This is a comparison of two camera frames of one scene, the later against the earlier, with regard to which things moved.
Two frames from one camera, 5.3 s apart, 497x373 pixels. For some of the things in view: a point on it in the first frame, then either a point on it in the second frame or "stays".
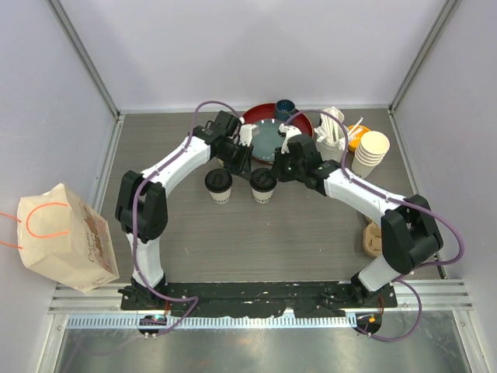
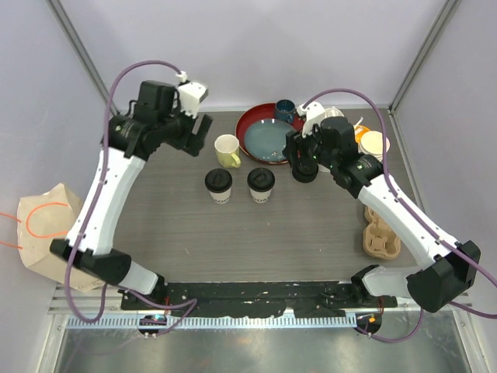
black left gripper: [245, 167] → [190, 143]
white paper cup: [262, 197] stays
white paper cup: [220, 198] stays
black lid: [262, 179] stays
